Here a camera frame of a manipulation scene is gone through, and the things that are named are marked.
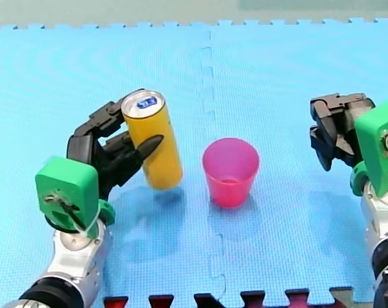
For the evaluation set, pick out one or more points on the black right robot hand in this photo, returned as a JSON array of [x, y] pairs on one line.
[[334, 128]]

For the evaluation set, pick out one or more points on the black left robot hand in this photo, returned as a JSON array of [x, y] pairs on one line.
[[113, 160]]

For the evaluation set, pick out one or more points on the yellow drink can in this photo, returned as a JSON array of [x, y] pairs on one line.
[[155, 147]]

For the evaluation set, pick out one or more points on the pink plastic cup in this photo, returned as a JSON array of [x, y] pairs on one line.
[[229, 171]]

